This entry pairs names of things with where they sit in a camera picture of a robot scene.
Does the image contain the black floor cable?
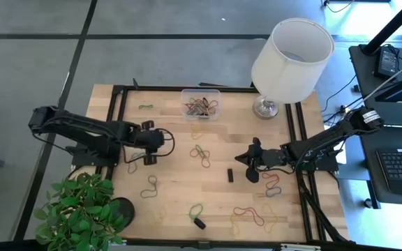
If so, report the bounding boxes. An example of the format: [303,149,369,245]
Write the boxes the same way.
[322,0,356,14]
[320,74,358,113]

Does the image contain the clear plastic bin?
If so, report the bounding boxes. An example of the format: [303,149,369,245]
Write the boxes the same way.
[180,88,222,121]

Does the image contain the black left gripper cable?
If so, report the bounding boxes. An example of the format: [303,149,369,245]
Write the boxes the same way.
[122,128,176,165]

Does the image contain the white shade table lamp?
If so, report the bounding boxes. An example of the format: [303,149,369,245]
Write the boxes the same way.
[251,17,336,121]

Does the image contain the black desk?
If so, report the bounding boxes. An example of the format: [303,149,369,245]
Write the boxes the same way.
[348,44,402,207]

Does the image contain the black diagonal pole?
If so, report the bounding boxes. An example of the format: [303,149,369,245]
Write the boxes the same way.
[360,0,402,56]

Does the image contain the green potted plant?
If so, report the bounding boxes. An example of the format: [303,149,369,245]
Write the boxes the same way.
[33,171,136,251]

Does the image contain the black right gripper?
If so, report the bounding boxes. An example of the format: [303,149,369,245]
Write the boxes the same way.
[234,137,290,185]

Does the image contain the black power adapter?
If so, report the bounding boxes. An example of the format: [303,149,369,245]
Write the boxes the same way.
[374,46,400,79]

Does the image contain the white bracket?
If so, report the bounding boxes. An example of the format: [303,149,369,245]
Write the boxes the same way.
[280,243,322,251]

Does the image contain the red rubber band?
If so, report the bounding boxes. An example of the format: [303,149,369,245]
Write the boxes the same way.
[262,172,281,190]
[196,149,211,169]
[232,206,266,227]

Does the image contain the thin white rod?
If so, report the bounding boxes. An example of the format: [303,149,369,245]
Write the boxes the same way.
[340,52,402,116]

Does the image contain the black laptop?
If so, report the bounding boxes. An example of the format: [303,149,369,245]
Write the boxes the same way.
[375,146,402,192]

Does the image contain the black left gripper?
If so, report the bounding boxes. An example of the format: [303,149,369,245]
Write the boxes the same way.
[132,119,166,167]

